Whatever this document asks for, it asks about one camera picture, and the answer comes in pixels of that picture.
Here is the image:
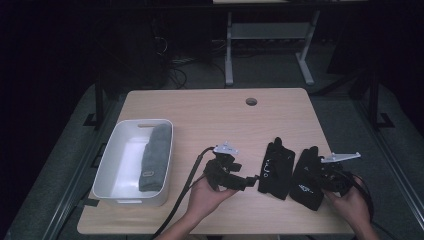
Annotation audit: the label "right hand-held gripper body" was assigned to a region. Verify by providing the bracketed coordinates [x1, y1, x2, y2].
[320, 152, 362, 196]

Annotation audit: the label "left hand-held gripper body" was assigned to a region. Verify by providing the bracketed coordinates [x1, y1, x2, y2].
[203, 141, 240, 192]

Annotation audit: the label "black glove with white print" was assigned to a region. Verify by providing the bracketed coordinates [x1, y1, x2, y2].
[258, 136, 296, 201]
[289, 145, 326, 212]

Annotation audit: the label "grey mitten with label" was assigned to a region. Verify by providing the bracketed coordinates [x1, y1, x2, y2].
[138, 123, 173, 193]

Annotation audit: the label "white plastic bin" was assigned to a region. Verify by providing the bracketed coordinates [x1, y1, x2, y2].
[92, 118, 174, 207]

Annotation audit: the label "person's left hand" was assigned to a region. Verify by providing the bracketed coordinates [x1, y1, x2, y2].
[186, 179, 238, 224]

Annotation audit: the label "person's right hand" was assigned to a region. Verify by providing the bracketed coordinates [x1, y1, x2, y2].
[324, 176, 371, 233]

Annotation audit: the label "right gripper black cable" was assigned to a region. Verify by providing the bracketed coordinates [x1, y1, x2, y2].
[346, 171, 401, 240]

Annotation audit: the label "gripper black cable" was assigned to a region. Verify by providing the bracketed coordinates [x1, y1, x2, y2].
[346, 171, 401, 240]
[151, 146, 216, 240]

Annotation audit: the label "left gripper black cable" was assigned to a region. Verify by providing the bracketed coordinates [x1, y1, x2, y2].
[151, 146, 216, 240]

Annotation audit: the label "black stand post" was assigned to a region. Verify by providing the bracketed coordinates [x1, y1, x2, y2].
[83, 73, 106, 129]
[366, 69, 396, 129]

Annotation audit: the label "black floor cables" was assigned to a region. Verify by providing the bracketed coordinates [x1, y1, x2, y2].
[168, 58, 190, 90]

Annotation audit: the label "grey metal desk frame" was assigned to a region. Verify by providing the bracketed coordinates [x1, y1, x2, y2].
[224, 9, 321, 87]

